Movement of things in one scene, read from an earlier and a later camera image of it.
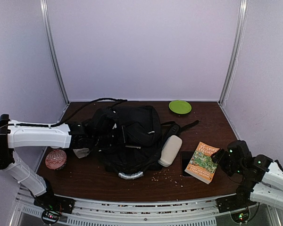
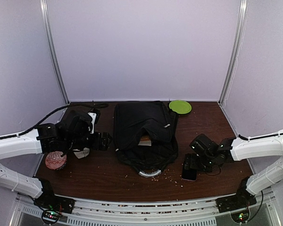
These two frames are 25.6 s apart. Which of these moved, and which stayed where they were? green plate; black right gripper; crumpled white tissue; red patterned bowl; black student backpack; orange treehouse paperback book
Moved: black right gripper; black student backpack; orange treehouse paperback book
Stayed: crumpled white tissue; green plate; red patterned bowl
